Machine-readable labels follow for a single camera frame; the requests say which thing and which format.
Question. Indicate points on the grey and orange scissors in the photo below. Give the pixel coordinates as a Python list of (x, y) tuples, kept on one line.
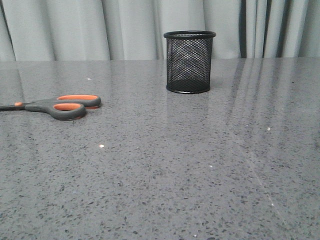
[(63, 108)]

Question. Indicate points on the black mesh pen holder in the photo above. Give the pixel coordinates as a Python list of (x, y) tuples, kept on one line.
[(188, 61)]

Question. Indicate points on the grey curtain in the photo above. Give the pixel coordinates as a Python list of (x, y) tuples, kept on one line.
[(83, 30)]

